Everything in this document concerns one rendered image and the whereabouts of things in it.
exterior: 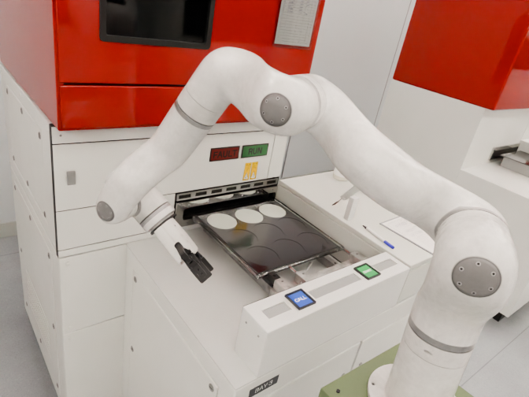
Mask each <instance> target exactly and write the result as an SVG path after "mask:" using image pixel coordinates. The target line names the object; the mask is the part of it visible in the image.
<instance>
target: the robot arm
mask: <svg viewBox="0 0 529 397"><path fill-rule="evenodd" d="M230 104H233V105H234V106H235V107H236V108H237V109H238V110H239V111H240V112H241V113H242V115H243V116H244V117H245V118H246V119H247V120H248V121H249V122H250V123H251V124H252V125H254V126H255V127H257V128H259V129H260V130H263V131H265V132H268V133H271V134H273V135H281V136H292V135H297V134H299V133H301V132H304V131H306V132H308V133H309V134H311V135H312V136H313V137H314V138H315V139H316V140H317V142H318V143H319V144H320V145H321V146H322V148H323V149H324V151H325V153H326V154H327V156H328V157H329V158H330V160H331V162H332V163H333V165H334V166H335V168H336V169H337V170H338V171H339V172H340V173H341V174H342V175H343V176H344V177H345V178H346V179H347V180H348V181H349V182H350V183H351V184H353V185H354V186H355V187H356V188H358V189H359V190H360V191H362V192H363V193H364V194H365V195H367V196H368V197H369V198H370V199H371V200H373V201H374V202H376V203H377V204H379V205H380V206H381V207H383V208H384V209H386V210H388V211H390V212H391V213H394V214H396V215H398V216H399V217H402V218H404V219H406V220H407V221H410V222H411V223H413V224H414V225H416V226H417V227H419V228H421V229H422V230H423V231H425V232H426V233H427V234H428V235H429V236H430V237H431V238H432V239H433V240H434V242H435V248H434V253H433V256H432V259H431V264H430V266H429V269H428V272H427V275H426V278H425V280H424V283H423V285H422V287H421V288H420V290H419V291H418V292H417V294H416V297H415V300H414V303H413V305H412V309H411V312H410V315H409V319H408V321H407V324H406V326H405V331H404V333H403V336H402V338H401V342H400V345H399V348H398V352H397V354H396V357H395V360H394V364H388V365H383V366H380V367H379V368H378V369H376V370H374V372H373V373H372V374H371V376H370V378H369V380H368V387H367V391H368V397H456V396H455V393H456V391H457V388H458V386H459V383H460V382H461V378H462V376H463V375H464V371H465V369H466V367H467V365H468V362H469V360H470V357H471V356H472V352H473V351H474V348H475V345H476V343H477V341H478V339H479V336H480V333H481V331H482V330H483V326H484V325H485V324H486V323H487V322H488V321H489V320H490V319H491V318H492V317H493V316H495V315H496V314H498V313H499V312H500V311H501V310H502V309H503V308H504V307H505V305H506V304H507V302H508V301H509V299H510V297H511V295H512V293H513V291H514V288H515V286H516V281H517V277H518V271H519V260H518V255H517V252H516V247H515V244H514V242H513V239H512V234H511V232H510V229H509V226H508V224H507V222H506V220H505V219H504V217H503V216H502V215H501V213H500V212H499V211H498V210H497V209H495V208H494V207H493V206H492V205H491V204H489V203H488V202H487V201H485V200H484V199H482V198H480V197H479V196H477V195H475V194H473V193H471V192H470V191H468V190H466V189H464V188H463V187H461V186H459V185H457V184H455V183H453V182H452V181H450V180H447V179H446V178H444V177H442V176H440V175H439V174H437V173H434V172H433V171H431V170H430V169H428V168H427V167H425V166H423V165H421V164H420V163H419V162H418V161H416V160H415V159H414V158H412V157H411V156H410V155H408V154H407V153H406V152H404V151H403V149H401V148H400V147H399V146H397V145H396V144H395V143H393V142H392V141H391V140H390V139H388V138H387V137H386V136H385V135H384V134H383V133H382V132H380V131H379V130H378V129H377V128H376V127H375V126H374V125H373V124H372V123H371V122H370V121H369V120H368V119H367V118H366V117H365V116H364V115H363V113H362V112H361V111H360V110H359V109H358V108H357V107H356V106H355V105H354V104H353V102H352V101H351V100H350V99H349V98H348V97H347V96H346V95H345V94H344V93H343V92H342V91H341V90H340V89H339V88H337V87H336V86H335V85H334V84H332V83H331V82H330V81H328V80H326V79H325V78H323V77H322V76H318V75H316V74H297V75H287V74H285V73H282V72H280V71H278V70H276V69H274V68H272V67H271V66H269V65H268V64H267V63H265V61H264V60H263V59H262V58H260V57H259V56H258V55H256V54H254V53H252V52H249V51H248V50H244V49H240V48H236V47H229V46H226V47H221V48H218V49H216V50H214V51H212V52H211V53H209V54H208V55H207V56H206V57H205V58H204V59H203V60H202V62H201V63H200V64H199V66H198V67H197V68H196V70H195V71H194V73H193V75H192V76H191V78H190V79H189V80H188V82H187V84H186V86H185V87H184V89H183V90H182V91H181V93H180V94H179V96H178V98H177V99H176V100H175V102H174V103H173V105H172V107H171V109H170V110H169V111H168V113H167V114H166V116H165V118H164V120H163V121H162V122H161V124H160V125H159V127H158V129H157V130H156V132H155V133H154V134H153V136H152V137H151V138H150V139H149V140H147V141H146V142H145V143H144V144H143V145H142V146H140V147H139V148H137V149H136V150H135V151H133V152H132V153H131V154H130V155H129V156H127V157H126V158H125V159H124V160H123V161H122V162H121V163H120V164H119V165H118V167H117V168H116V169H114V170H113V171H112V172H111V173H110V174H109V175H108V176H107V177H106V179H105V185H104V187H103V188H102V190H101V192H100V193H99V195H98V198H97V202H96V212H97V215H98V217H99V218H100V219H101V220H102V221H104V222H105V223H107V224H118V223H120V222H123V221H126V220H127V219H128V218H130V217H133V218H135V219H136V220H137V222H138V223H139V224H140V225H141V226H142V228H143V229H144V230H145V231H146V232H150V231H152V232H151V233H150V234H151V235H153V234H155V235H156V236H157V238H158V239H159V240H160V241H161V243H162V244H163V245H164V247H165V248H166V250H167V251H168V252H169V253H170V255H171V256H172V257H173V258H174V259H175V260H176V262H177V263H178V264H179V265H182V264H183V263H184V262H185V264H186V265H187V267H188V268H189V270H190V271H191V272H192V273H193V274H194V276H195V277H196V278H197V279H198V280H199V282H200V283H201V284H202V283H204V282H205V281H206V280H207V279H209V278H210V277H211V276H212V273H211V271H213V267H212V266H211V265H210V264H209V262H208V261H207V260H206V259H205V257H203V256H202V255H201V254H200V253H199V252H198V247H197V246H196V245H195V243H194V242H193V240H192V239H191V238H190V237H189V235H188V234H187V233H186V232H185V231H184V230H183V229H182V228H181V226H180V225H179V224H178V223H177V222H176V220H175V219H174V217H175V216H176V215H177V214H176V213H173V212H174V211H175V209H174V208H173V207H172V205H171V204H170V203H169V202H168V201H167V199H166V198H165V197H164V196H163V195H162V193H160V192H159V190H158V189H157V188H156V187H155V186H156V185H157V184H158V183H160V182H161V181H162V180H163V179H164V178H165V177H166V176H168V175H169V174H171V173H172V172H174V171H175V170H176V169H178V168H179V167H180V166H181V165H182V164H183V163H184V162H185V161H186V160H187V159H188V158H189V157H190V156H191V155H192V153H193V152H194V150H195V149H196V148H197V147H198V145H199V144H200V142H201V141H202V140H203V139H204V138H205V136H206V135H207V134H208V132H209V131H210V129H211V128H212V127H213V125H214V124H215V123H216V122H217V120H218V119H219V118H220V116H221V115H222V113H223V112H224V111H225V110H226V109H227V107H228V106H229V105H230ZM183 247H184V248H183Z"/></svg>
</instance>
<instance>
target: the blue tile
mask: <svg viewBox="0 0 529 397"><path fill-rule="evenodd" d="M288 297H289V298H290V299H292V300H293V301H294V302H295V303H296V304H297V305H298V306H299V307H302V306H304V305H307V304H309V303H311V302H313V301H312V300H311V299H310V298H309V297H308V296H306V295H305V294H304V293H303V292H302V291H299V292H296V293H294V294H292V295H288Z"/></svg>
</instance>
